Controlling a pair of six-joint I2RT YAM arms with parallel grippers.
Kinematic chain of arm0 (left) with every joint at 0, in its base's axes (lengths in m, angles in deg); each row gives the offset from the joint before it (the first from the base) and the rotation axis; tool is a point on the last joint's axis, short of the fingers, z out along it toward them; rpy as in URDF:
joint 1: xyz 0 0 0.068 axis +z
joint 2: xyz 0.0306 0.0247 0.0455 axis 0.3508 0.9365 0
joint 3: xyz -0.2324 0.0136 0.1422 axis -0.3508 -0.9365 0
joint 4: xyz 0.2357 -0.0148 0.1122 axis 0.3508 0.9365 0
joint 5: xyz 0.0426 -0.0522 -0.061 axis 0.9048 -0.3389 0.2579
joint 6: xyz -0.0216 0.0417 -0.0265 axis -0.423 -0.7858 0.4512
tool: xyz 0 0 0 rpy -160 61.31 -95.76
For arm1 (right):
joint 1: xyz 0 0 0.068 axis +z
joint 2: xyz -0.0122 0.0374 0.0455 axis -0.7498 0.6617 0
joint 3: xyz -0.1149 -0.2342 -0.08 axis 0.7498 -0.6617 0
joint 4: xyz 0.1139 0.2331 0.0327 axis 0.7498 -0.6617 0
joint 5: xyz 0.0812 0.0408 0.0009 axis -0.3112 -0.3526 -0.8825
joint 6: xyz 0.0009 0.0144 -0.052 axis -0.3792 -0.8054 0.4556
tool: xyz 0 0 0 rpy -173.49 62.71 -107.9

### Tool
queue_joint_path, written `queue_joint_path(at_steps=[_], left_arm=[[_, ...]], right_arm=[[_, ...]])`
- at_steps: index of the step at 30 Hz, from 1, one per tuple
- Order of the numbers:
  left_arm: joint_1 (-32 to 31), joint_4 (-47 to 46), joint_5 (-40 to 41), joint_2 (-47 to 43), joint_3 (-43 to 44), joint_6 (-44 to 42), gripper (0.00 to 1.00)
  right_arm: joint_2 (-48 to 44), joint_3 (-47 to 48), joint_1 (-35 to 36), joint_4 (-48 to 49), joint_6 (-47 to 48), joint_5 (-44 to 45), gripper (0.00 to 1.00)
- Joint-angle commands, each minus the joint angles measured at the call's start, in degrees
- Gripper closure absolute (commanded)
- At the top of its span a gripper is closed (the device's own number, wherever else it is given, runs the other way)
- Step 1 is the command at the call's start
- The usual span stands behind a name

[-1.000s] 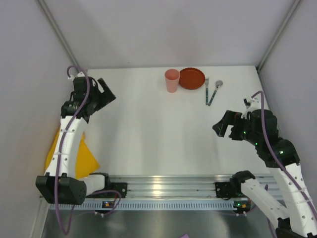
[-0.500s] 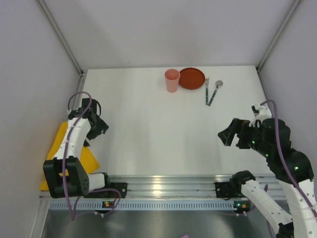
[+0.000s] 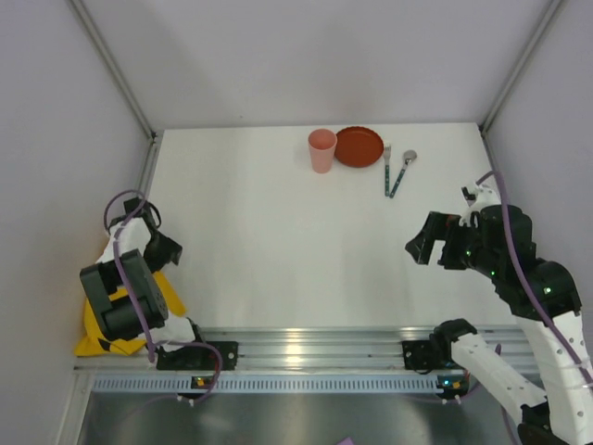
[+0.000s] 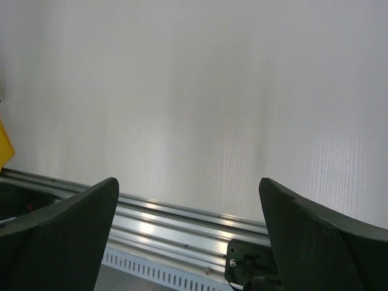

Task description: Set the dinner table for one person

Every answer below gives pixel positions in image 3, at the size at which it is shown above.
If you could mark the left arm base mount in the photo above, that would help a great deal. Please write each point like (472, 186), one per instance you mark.
(199, 359)

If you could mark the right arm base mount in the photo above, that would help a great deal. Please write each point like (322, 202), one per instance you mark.
(422, 357)

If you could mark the yellow pikachu placemat cloth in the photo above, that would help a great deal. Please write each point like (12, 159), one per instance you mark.
(111, 323)

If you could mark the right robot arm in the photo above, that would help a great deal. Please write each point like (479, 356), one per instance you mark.
(494, 239)

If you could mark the pink plastic cup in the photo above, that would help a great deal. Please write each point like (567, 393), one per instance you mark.
(322, 143)

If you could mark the perforated cable duct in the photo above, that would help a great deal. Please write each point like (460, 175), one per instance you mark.
(283, 384)

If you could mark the spoon with green handle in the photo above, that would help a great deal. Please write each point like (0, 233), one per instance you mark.
(408, 157)

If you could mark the aluminium mounting rail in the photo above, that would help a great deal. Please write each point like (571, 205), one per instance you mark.
(326, 349)

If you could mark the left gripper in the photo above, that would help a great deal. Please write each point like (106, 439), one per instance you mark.
(163, 250)

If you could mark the red plastic plate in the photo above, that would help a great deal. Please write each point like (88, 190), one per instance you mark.
(358, 147)

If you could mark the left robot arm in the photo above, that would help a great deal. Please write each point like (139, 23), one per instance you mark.
(129, 231)

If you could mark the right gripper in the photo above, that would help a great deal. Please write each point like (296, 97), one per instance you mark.
(446, 242)

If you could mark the fork with green handle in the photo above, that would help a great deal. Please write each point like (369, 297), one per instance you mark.
(386, 158)

